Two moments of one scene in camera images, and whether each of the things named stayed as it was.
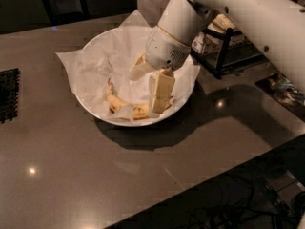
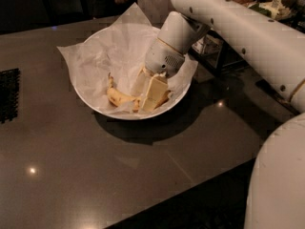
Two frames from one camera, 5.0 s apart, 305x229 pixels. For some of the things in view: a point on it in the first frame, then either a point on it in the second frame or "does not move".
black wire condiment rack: [223, 49] does not move
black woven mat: [9, 94] does not move
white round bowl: [182, 102] → [135, 115]
